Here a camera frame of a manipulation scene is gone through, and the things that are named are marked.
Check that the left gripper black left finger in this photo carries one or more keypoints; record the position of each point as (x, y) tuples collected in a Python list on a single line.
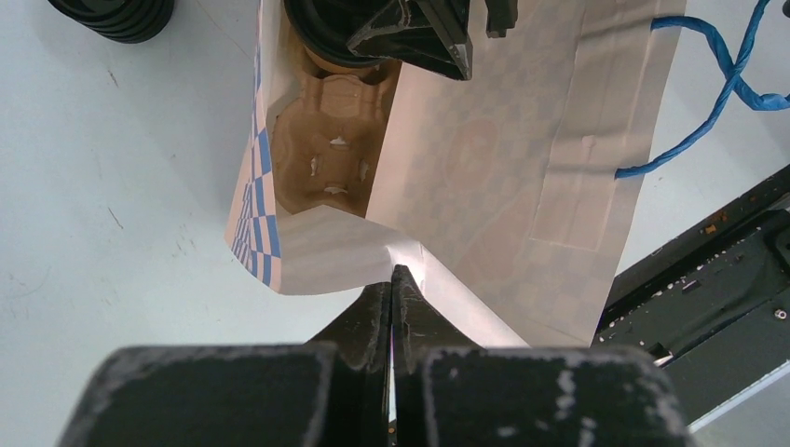
[(329, 391)]

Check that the black cup lid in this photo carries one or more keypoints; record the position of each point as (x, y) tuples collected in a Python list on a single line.
[(325, 26)]

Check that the separated brown pulp cup carrier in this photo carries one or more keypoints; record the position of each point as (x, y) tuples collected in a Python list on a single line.
[(327, 142)]

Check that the stack of black cup lids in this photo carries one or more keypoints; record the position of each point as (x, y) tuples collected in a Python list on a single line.
[(125, 22)]

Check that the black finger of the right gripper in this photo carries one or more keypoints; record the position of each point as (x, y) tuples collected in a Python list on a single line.
[(431, 35), (502, 16)]

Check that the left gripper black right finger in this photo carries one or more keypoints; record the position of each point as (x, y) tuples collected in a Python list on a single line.
[(450, 391)]

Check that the paper takeout bag blue handles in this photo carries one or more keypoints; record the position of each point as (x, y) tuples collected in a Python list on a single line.
[(499, 193)]

